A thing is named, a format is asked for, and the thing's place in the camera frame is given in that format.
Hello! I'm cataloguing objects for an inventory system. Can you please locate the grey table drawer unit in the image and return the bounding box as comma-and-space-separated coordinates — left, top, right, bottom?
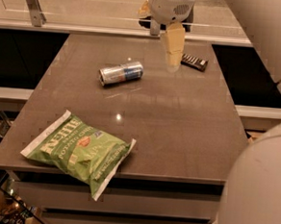
12, 173, 223, 224

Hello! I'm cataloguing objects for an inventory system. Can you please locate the black office chair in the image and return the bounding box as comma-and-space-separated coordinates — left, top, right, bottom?
139, 3, 193, 32

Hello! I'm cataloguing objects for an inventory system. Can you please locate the green potato chips bag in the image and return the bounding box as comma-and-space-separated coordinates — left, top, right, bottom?
21, 111, 137, 201

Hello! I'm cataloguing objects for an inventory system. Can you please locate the middle metal railing post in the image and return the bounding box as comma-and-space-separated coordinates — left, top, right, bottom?
150, 19, 160, 36

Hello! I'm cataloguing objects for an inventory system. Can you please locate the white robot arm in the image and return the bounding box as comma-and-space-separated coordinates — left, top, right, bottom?
119, 41, 281, 224

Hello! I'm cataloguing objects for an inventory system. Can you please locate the left metal railing post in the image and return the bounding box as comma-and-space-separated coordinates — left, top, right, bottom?
26, 0, 46, 27

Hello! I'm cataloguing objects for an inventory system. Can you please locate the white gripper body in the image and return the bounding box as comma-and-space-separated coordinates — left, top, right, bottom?
148, 0, 195, 24

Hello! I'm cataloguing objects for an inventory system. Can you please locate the silver blue redbull can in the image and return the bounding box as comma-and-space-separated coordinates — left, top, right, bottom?
99, 62, 143, 87

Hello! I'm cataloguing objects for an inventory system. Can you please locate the metal railing post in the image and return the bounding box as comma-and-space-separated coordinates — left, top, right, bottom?
26, 0, 46, 27
150, 19, 160, 36

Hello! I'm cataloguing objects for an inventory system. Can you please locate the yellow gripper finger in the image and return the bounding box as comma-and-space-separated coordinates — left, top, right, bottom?
160, 22, 186, 67
138, 0, 151, 18

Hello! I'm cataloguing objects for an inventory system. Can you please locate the dark chocolate bar wrapper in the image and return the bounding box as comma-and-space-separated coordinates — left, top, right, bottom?
181, 54, 208, 72

